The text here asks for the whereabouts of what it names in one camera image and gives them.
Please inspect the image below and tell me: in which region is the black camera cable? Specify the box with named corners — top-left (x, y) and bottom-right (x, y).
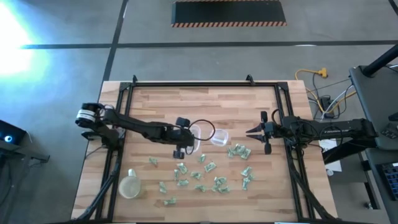
top-left (271, 108), bottom-right (281, 126)
top-left (186, 119), bottom-right (216, 156)

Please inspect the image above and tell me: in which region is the small clear plastic container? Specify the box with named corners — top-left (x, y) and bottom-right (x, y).
top-left (210, 128), bottom-right (229, 147)

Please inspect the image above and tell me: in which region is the black controller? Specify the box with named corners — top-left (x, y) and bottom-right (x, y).
top-left (381, 122), bottom-right (398, 140)

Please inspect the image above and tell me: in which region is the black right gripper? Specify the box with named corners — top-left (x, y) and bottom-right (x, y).
top-left (245, 111), bottom-right (277, 156)

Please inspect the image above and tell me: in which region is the black keyboard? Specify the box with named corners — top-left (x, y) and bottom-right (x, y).
top-left (379, 161), bottom-right (398, 202)

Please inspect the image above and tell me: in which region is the white paper sheet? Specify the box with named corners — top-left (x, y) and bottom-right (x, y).
top-left (318, 136), bottom-right (343, 174)

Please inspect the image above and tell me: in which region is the large clear plastic container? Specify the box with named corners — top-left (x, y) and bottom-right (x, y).
top-left (188, 123), bottom-right (203, 154)

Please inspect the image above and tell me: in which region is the black aluminium table frame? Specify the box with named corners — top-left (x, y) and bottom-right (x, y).
top-left (74, 81), bottom-right (338, 224)

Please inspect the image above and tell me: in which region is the yellow extension cord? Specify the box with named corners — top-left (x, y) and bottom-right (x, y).
top-left (294, 67), bottom-right (358, 114)

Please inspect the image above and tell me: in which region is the black right camera cable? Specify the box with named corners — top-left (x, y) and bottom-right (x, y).
top-left (271, 108), bottom-right (281, 126)

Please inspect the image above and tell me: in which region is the black left camera cable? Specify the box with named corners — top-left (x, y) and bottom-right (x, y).
top-left (186, 119), bottom-right (216, 156)

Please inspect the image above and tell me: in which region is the black power strip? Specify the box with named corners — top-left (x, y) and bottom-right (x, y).
top-left (320, 95), bottom-right (336, 119)

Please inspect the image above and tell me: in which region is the black device with blue light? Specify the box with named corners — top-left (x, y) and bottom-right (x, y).
top-left (0, 119), bottom-right (28, 146)

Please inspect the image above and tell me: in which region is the black hazard-striped floor mat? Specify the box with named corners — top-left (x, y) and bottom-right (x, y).
top-left (170, 0), bottom-right (287, 28)

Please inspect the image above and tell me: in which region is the black pole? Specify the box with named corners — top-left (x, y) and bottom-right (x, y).
top-left (361, 43), bottom-right (398, 78)

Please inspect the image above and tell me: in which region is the yellowish plastic lid cup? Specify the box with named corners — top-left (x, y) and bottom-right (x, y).
top-left (118, 168), bottom-right (142, 200)

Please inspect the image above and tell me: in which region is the dark grey desk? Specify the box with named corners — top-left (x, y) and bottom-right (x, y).
top-left (322, 64), bottom-right (398, 224)

